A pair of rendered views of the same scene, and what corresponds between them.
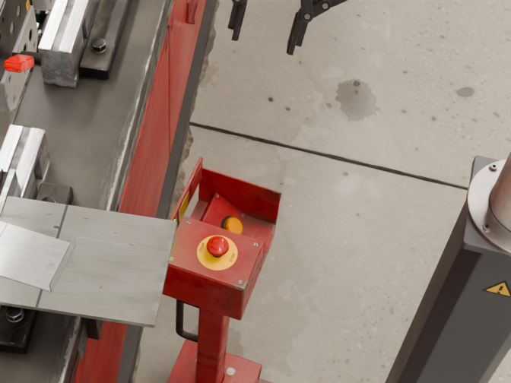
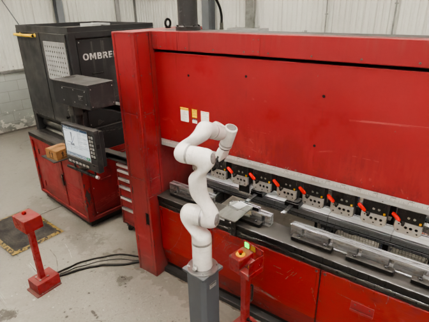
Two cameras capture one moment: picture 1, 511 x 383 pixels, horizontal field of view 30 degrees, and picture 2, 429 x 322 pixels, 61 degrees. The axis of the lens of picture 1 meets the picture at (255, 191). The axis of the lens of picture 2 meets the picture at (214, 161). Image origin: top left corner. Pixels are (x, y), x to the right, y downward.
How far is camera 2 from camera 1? 2.75 m
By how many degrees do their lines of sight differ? 89
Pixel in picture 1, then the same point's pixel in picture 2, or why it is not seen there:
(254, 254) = (236, 259)
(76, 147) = (272, 230)
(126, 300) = (222, 213)
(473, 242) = not seen: hidden behind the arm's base
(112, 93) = (286, 239)
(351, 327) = not seen: outside the picture
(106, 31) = (304, 239)
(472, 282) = not seen: hidden behind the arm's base
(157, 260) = (228, 217)
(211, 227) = (248, 255)
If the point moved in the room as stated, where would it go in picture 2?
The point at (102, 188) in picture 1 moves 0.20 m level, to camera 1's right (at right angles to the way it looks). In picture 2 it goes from (258, 231) to (246, 245)
